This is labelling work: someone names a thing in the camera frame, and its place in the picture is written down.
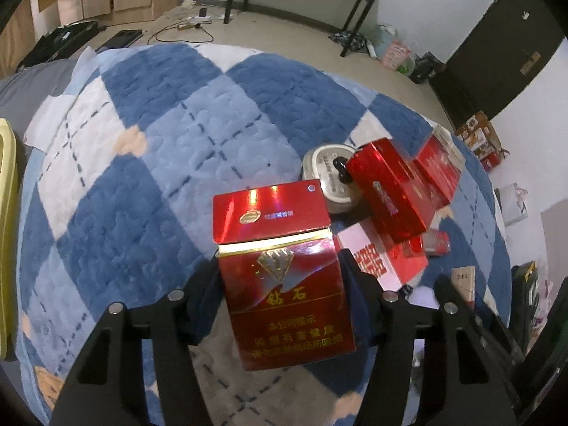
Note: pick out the red pack with white top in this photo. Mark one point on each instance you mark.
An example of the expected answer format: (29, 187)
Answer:
(437, 166)

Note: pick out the black box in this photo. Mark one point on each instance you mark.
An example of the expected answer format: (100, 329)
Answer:
(530, 301)

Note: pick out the red cigarette pack gold band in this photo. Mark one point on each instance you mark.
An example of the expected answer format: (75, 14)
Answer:
(284, 310)

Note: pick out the round silver metal tin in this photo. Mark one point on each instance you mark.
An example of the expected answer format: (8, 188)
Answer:
(319, 168)

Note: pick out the black laptop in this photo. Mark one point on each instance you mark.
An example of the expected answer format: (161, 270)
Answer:
(120, 38)

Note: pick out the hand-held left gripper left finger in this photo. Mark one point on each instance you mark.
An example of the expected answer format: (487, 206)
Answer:
(208, 301)

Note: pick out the pink plastic bag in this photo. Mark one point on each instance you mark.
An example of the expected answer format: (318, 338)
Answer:
(395, 55)

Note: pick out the grey bedsheet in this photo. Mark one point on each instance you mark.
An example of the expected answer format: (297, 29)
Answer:
(26, 93)

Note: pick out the yellow plastic object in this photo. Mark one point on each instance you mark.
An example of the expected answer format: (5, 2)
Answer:
(8, 239)

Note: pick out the blue checked plush blanket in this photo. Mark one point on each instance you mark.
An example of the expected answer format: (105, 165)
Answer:
(155, 164)

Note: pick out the dark brown door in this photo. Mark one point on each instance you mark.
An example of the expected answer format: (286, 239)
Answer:
(488, 53)

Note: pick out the small clear red lighter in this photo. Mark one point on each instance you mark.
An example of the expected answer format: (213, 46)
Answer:
(432, 244)

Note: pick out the shiny red cigarette carton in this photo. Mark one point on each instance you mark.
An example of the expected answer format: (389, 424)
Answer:
(390, 195)

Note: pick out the black folding table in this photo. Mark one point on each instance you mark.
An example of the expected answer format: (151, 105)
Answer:
(361, 4)

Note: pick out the white bottle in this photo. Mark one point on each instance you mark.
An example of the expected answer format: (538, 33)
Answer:
(372, 49)

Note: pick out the white sheet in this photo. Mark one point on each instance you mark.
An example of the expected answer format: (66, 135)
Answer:
(49, 115)

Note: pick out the black case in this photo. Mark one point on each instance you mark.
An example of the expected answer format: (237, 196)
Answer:
(62, 40)

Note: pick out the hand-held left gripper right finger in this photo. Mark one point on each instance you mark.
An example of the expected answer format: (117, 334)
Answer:
(355, 293)

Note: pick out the white power strip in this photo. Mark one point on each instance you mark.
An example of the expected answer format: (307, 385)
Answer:
(195, 21)

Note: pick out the small black object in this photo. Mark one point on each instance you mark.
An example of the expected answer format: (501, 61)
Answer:
(341, 169)

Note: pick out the black bag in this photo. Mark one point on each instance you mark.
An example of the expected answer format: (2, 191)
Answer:
(428, 69)

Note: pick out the white and red flat box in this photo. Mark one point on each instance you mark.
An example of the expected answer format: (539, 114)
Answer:
(386, 268)

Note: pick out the small tan pack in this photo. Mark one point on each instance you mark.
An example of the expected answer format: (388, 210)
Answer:
(463, 284)

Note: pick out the orange printed cardboard box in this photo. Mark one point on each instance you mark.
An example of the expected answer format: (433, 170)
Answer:
(472, 128)

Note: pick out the green plastic bag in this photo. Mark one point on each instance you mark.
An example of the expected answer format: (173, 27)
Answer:
(406, 67)

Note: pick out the patterned cloth pile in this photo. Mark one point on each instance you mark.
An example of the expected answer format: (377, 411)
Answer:
(350, 41)

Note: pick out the white printed box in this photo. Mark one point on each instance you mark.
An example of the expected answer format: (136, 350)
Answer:
(512, 206)

